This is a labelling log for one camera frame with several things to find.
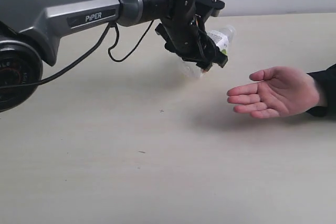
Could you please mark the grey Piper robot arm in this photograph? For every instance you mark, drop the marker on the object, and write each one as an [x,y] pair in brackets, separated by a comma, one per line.
[31,31]

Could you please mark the white cartoon label bottle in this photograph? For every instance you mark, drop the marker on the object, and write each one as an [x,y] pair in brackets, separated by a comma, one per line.
[218,38]

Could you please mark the person's open hand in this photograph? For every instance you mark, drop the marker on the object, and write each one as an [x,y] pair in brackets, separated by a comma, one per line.
[277,92]

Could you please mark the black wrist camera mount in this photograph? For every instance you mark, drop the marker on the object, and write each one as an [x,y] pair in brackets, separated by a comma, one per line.
[208,8]

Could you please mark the black jacket sleeve forearm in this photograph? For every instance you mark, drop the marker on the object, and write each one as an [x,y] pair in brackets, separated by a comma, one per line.
[326,82]

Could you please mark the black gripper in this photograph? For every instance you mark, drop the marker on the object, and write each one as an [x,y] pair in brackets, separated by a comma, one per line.
[186,39]

